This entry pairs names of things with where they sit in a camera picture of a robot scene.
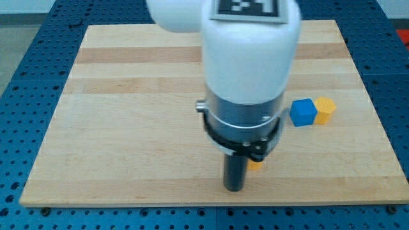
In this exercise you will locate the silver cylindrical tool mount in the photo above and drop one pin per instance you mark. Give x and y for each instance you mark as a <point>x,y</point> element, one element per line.
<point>238,129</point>

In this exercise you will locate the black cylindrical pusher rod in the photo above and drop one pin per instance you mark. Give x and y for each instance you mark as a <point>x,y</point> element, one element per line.
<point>235,168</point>

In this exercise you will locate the yellow heart block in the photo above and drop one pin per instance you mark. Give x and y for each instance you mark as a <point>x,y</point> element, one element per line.
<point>252,165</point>

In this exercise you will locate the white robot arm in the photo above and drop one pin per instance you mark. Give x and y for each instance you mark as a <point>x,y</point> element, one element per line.
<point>247,50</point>

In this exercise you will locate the blue cube block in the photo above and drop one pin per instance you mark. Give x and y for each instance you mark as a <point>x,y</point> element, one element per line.
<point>303,112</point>

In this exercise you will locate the wooden board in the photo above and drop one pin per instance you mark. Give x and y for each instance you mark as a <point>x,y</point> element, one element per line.
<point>125,132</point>

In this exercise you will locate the black white fiducial marker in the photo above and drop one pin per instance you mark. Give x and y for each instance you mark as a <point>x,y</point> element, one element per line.
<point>260,11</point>

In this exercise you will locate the red object at right edge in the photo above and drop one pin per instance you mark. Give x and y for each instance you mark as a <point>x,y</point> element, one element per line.
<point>404,36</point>

